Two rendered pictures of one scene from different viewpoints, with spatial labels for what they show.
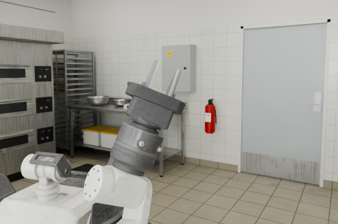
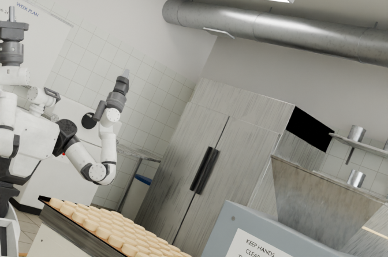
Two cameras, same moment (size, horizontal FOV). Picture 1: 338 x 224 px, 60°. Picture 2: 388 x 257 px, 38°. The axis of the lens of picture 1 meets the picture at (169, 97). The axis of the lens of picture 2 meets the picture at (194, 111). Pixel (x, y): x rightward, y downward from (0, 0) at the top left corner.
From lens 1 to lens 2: 251 cm
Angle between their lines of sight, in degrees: 74
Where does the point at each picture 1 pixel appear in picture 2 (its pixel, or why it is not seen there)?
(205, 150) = not seen: outside the picture
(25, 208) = (37, 119)
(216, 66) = not seen: outside the picture
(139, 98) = (126, 85)
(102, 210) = (64, 127)
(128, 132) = (123, 98)
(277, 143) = not seen: outside the picture
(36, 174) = (43, 100)
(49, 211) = (50, 123)
